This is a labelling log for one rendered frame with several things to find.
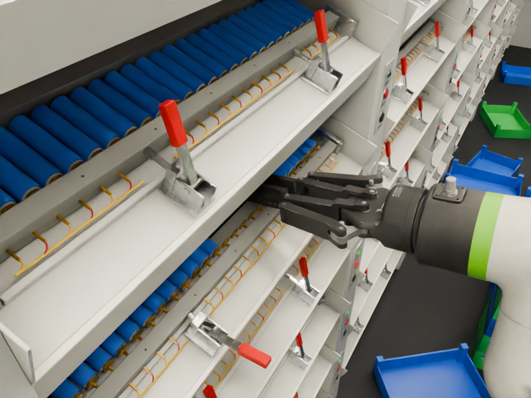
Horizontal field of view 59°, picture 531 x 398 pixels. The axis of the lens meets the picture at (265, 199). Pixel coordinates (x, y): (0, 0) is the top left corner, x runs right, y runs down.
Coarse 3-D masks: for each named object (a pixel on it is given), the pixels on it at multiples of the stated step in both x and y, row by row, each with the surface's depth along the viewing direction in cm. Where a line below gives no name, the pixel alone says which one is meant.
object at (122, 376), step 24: (312, 168) 72; (264, 216) 63; (240, 240) 59; (264, 240) 62; (216, 264) 56; (192, 288) 53; (216, 288) 55; (168, 312) 50; (192, 312) 53; (168, 336) 49; (144, 360) 46; (120, 384) 44
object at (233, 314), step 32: (320, 128) 79; (352, 160) 81; (224, 224) 63; (256, 256) 61; (288, 256) 63; (224, 288) 57; (256, 288) 58; (224, 320) 54; (128, 352) 49; (192, 352) 51; (224, 352) 52; (160, 384) 48; (192, 384) 48
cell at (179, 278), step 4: (176, 268) 54; (172, 272) 54; (176, 272) 54; (180, 272) 54; (168, 276) 54; (172, 276) 54; (176, 276) 54; (180, 276) 54; (184, 276) 54; (168, 280) 54; (172, 280) 54; (176, 280) 54; (180, 280) 54; (184, 280) 54; (176, 284) 54; (180, 284) 54
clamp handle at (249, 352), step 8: (216, 336) 50; (224, 336) 50; (224, 344) 50; (232, 344) 49; (240, 344) 49; (248, 344) 49; (240, 352) 49; (248, 352) 48; (256, 352) 48; (256, 360) 48; (264, 360) 48; (264, 368) 48
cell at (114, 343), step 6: (108, 336) 47; (114, 336) 47; (120, 336) 48; (108, 342) 47; (114, 342) 47; (120, 342) 47; (108, 348) 47; (114, 348) 47; (120, 348) 47; (114, 354) 47
